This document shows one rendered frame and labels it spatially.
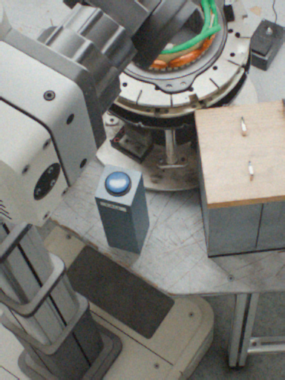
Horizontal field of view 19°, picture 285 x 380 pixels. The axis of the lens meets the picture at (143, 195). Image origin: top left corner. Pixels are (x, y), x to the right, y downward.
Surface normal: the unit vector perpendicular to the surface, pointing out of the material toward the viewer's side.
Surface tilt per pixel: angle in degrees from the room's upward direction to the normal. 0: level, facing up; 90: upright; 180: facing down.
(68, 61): 0
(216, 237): 90
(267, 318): 0
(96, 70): 45
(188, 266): 0
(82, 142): 90
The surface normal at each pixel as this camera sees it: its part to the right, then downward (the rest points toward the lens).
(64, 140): 0.82, 0.49
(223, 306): -0.07, -0.41
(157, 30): -0.09, 0.26
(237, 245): 0.10, 0.91
